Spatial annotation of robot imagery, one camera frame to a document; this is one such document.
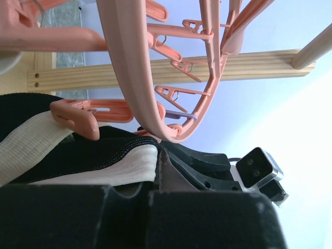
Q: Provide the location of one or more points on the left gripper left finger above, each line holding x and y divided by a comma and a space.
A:
134, 189

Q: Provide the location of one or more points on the pink round clip hanger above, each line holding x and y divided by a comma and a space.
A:
130, 30

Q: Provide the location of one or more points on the wooden hanging rack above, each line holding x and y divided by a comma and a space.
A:
37, 72

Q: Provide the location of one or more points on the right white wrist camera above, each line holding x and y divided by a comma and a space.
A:
259, 172

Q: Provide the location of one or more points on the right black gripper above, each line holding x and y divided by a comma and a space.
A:
200, 162

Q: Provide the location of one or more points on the brown underwear striped waistband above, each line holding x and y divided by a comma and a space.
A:
8, 59

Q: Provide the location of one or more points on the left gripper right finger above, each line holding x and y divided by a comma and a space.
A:
168, 178

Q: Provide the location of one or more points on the black underwear beige waistband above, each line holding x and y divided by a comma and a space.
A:
35, 149

